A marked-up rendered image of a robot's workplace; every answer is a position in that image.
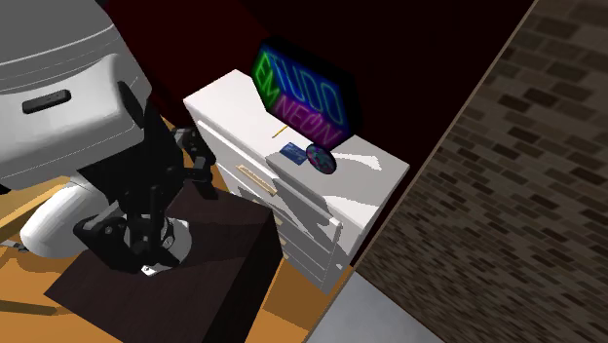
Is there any blue card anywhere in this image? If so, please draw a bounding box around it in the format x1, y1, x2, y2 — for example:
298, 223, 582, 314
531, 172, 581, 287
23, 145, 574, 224
279, 141, 310, 167

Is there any dark robot stand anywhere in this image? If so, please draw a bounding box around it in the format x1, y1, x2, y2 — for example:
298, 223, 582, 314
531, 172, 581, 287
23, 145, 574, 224
44, 179, 286, 343

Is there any black neon sign box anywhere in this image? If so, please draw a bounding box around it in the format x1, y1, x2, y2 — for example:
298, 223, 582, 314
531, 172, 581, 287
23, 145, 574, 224
249, 39, 359, 151

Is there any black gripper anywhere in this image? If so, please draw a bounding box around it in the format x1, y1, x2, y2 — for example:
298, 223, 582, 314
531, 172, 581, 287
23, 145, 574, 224
72, 80, 220, 277

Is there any white chest of drawers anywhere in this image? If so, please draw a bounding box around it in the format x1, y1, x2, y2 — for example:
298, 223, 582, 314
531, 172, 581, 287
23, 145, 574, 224
182, 68, 411, 295

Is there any round multicoloured disc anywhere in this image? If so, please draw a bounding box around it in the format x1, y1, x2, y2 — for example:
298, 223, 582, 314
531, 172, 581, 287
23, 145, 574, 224
305, 143, 339, 176

